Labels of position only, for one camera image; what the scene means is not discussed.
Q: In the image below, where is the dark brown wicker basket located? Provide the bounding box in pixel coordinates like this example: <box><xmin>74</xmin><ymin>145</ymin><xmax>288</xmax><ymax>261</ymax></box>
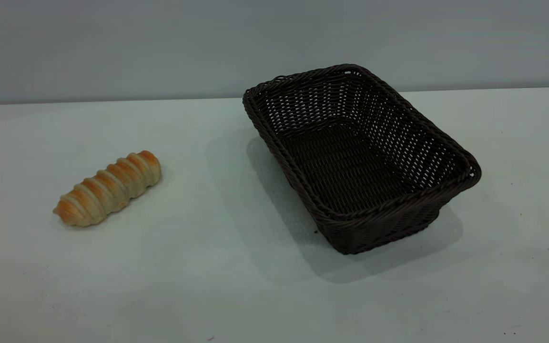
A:
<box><xmin>242</xmin><ymin>63</ymin><xmax>482</xmax><ymax>255</ymax></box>

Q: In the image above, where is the ridged golden bread roll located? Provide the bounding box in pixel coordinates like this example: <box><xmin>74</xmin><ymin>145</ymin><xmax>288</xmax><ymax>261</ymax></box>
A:
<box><xmin>53</xmin><ymin>150</ymin><xmax>162</xmax><ymax>228</ymax></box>

